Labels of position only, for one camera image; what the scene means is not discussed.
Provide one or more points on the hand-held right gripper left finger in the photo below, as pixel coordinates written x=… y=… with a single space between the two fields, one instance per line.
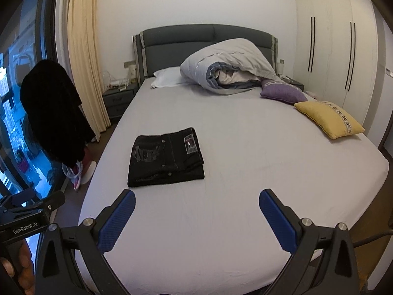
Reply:
x=118 y=221

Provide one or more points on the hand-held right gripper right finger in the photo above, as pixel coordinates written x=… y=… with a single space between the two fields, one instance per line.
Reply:
x=278 y=221

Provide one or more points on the black denim pants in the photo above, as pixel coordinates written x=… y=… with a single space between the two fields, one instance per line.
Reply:
x=162 y=159

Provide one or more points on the person's left hand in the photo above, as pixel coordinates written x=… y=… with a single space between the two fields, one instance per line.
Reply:
x=25 y=264

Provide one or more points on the pink white sneaker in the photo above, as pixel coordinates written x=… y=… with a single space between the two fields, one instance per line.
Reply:
x=81 y=172

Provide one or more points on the bed with white sheet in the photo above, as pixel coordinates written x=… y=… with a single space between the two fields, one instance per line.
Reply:
x=230 y=159

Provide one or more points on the black hanging garment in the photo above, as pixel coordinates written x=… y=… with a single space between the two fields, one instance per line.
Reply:
x=52 y=113

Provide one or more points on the yellow pillow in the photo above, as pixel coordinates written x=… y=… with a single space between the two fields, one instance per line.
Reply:
x=328 y=118

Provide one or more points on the dark grey nightstand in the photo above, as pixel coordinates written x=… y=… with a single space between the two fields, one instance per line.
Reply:
x=296 y=83
x=118 y=101

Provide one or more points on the purple pillow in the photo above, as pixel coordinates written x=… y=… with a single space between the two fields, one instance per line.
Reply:
x=282 y=93

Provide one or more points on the glass window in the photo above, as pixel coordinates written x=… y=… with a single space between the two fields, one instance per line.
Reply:
x=18 y=67

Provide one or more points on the white pillow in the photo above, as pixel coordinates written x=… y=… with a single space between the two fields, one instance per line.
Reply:
x=169 y=78

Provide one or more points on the grey rolled duvet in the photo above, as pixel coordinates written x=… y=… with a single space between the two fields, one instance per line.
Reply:
x=227 y=58

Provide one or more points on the cream curtain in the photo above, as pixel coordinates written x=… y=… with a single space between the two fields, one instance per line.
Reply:
x=83 y=52

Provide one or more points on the cream wardrobe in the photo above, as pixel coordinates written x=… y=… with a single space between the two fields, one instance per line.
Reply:
x=331 y=52

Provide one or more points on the grey padded headboard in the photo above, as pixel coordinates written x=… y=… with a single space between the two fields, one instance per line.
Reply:
x=184 y=46

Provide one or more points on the wall switch panel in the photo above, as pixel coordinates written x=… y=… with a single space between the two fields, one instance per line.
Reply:
x=129 y=64

